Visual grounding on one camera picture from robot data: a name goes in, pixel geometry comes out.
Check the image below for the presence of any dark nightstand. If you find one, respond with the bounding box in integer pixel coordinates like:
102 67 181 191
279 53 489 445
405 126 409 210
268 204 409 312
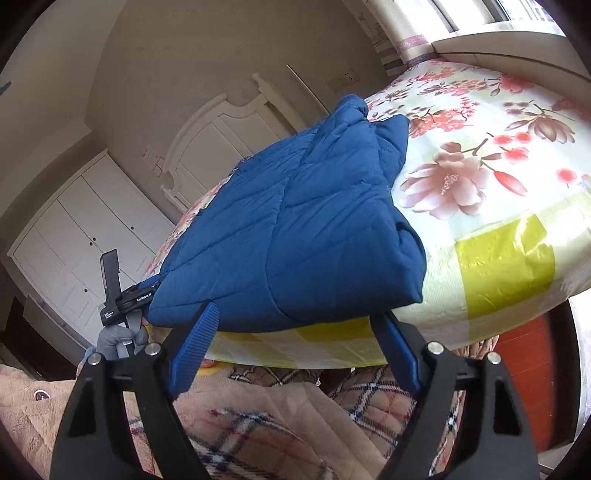
0 295 79 381

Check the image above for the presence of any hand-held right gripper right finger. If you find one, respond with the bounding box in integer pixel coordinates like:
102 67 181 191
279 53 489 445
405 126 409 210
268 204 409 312
370 311 540 480

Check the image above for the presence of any window sill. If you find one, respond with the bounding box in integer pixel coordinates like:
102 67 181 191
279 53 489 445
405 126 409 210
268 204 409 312
431 23 591 81

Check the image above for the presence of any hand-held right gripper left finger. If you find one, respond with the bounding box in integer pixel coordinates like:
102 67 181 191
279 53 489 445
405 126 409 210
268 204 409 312
50 302 221 480

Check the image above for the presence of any white wardrobe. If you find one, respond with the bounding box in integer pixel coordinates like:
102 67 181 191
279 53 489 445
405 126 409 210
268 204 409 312
7 150 178 335

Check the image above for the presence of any wall socket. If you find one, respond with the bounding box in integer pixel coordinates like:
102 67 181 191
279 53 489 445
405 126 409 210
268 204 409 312
327 67 363 89

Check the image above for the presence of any white headboard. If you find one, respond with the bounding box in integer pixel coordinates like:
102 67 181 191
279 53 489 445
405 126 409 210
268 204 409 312
159 74 333 213

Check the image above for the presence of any person's left hand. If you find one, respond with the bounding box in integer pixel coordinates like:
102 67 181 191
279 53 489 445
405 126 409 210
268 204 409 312
96 318 151 361

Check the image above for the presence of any patterned curtain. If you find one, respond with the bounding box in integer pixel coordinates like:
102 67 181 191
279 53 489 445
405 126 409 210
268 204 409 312
365 0 446 78

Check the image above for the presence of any blue quilted jacket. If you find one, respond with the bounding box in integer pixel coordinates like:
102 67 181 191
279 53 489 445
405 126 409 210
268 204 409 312
141 95 426 333

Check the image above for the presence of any window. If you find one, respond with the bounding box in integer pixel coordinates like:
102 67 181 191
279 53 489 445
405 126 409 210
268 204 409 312
434 0 555 33

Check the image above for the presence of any floral bed sheet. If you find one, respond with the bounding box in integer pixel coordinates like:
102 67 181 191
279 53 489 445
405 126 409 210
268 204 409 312
139 58 591 370

